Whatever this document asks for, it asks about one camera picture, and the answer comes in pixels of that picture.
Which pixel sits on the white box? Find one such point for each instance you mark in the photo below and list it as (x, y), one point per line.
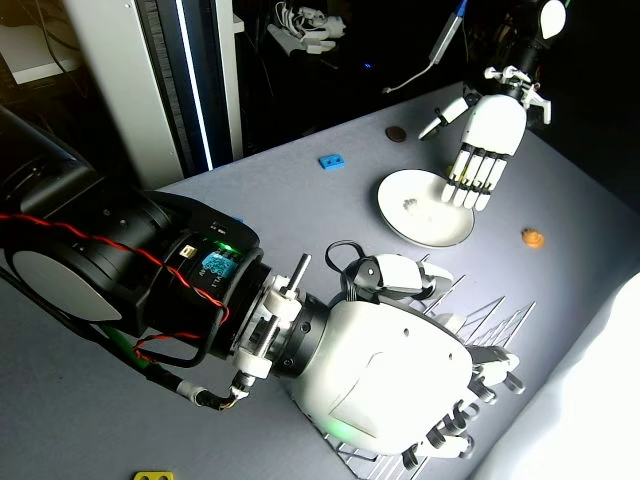
(35, 55)

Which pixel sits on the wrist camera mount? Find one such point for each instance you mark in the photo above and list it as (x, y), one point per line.
(542, 110)

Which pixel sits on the brown round disc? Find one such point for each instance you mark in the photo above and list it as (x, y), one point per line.
(395, 133)

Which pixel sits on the yellow block with holes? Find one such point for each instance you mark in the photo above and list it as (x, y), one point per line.
(152, 476)

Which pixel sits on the small blue rectangular block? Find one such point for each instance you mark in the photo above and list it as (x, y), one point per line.
(332, 161)

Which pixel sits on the spare white robot hand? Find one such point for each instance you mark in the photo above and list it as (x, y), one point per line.
(310, 30)

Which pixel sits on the small orange toy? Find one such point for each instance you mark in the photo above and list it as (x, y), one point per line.
(533, 238)

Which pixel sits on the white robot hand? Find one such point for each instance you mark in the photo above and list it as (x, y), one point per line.
(497, 125)
(390, 370)

